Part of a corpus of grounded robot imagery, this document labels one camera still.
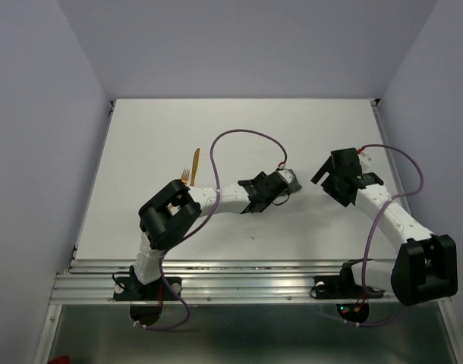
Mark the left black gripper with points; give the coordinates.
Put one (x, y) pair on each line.
(260, 176)

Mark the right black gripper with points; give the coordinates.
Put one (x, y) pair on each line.
(327, 186)

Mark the grey cloth napkin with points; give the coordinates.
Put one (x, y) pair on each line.
(294, 185)

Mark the gold knife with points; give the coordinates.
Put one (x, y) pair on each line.
(195, 164)

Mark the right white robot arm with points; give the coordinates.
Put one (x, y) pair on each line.
(425, 267)

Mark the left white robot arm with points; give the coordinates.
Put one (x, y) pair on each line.
(166, 219)

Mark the gold fork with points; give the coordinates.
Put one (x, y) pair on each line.
(185, 176)

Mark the red object at corner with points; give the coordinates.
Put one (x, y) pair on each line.
(60, 360)

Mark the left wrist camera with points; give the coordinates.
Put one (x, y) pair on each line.
(286, 174)

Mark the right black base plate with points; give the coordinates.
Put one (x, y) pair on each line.
(334, 287)

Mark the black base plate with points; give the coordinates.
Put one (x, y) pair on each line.
(131, 290)
(334, 287)

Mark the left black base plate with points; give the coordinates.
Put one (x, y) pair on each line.
(131, 290)

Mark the aluminium mounting rail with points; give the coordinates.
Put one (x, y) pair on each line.
(239, 282)

